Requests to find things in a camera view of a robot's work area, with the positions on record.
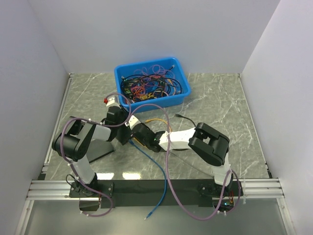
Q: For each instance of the black network switch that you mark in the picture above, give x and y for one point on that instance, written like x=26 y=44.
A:
x=123 y=134

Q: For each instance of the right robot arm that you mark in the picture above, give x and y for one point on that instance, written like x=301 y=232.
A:
x=209 y=144

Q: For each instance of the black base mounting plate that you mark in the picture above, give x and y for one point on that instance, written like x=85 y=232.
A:
x=135 y=193

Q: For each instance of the blue plastic bin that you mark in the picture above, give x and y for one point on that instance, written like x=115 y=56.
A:
x=142 y=84

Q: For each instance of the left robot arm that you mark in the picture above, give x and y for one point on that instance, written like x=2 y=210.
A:
x=73 y=141

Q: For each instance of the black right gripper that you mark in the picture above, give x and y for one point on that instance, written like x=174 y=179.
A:
x=134 y=136

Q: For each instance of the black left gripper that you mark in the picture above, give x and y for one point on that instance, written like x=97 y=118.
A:
x=125 y=113

